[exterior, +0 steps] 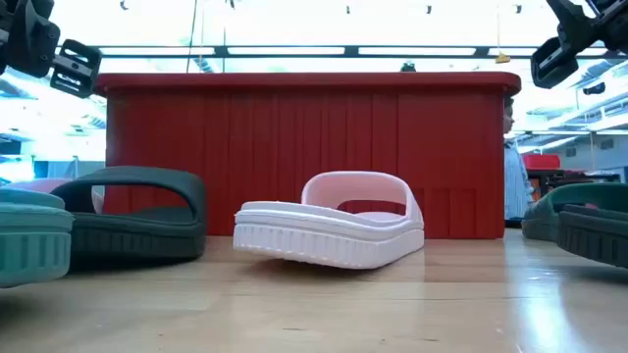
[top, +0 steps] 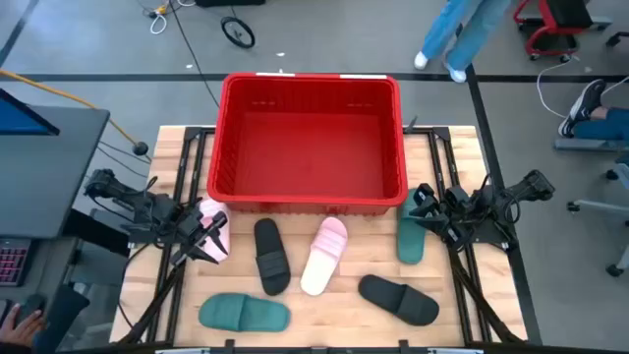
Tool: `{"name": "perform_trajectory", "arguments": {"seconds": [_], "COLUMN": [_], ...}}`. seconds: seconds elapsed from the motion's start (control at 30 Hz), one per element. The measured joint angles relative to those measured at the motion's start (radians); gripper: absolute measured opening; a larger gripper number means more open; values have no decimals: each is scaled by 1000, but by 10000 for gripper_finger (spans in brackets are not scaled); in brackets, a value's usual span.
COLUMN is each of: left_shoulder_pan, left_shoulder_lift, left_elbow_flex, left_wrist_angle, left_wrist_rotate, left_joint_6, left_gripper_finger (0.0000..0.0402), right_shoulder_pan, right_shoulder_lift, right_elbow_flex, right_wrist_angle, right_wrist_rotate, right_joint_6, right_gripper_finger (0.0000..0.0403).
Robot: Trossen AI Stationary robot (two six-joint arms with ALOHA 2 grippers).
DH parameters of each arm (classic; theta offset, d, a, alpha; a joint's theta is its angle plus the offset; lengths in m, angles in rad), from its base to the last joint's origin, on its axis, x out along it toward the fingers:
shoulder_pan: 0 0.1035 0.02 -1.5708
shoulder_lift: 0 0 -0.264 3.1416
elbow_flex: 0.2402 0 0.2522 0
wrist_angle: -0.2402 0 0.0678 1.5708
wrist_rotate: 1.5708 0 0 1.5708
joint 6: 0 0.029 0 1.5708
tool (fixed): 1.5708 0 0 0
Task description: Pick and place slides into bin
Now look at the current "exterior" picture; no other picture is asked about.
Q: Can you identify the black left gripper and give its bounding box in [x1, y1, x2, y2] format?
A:
[0, 0, 103, 99]

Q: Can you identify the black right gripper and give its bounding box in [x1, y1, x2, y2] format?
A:
[530, 0, 628, 90]

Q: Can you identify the green rubber slide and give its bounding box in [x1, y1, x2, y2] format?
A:
[521, 181, 628, 242]
[0, 188, 75, 289]

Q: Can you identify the black rubber slide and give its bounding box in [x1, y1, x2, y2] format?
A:
[556, 203, 628, 270]
[51, 165, 208, 261]

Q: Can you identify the red plastic bin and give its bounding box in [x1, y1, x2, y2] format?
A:
[94, 72, 522, 240]

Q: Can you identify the person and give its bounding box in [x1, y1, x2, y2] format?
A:
[502, 95, 536, 227]

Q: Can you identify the black overhead beam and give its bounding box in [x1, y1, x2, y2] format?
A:
[58, 44, 609, 58]

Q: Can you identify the black hanging cable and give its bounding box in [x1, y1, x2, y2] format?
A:
[184, 0, 198, 75]

